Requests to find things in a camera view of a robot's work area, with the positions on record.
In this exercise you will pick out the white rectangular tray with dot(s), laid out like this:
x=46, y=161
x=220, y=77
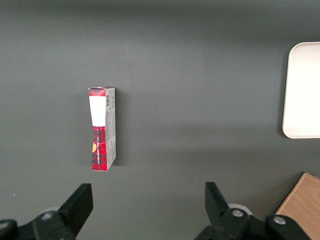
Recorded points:
x=303, y=90

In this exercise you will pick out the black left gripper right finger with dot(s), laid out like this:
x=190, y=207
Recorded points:
x=217, y=212

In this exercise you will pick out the red and grey carton box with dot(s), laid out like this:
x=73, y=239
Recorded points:
x=100, y=140

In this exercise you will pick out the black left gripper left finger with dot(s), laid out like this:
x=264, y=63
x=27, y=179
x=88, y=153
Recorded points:
x=72, y=210

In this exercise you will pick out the wooden drawer cabinet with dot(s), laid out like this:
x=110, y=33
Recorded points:
x=302, y=207

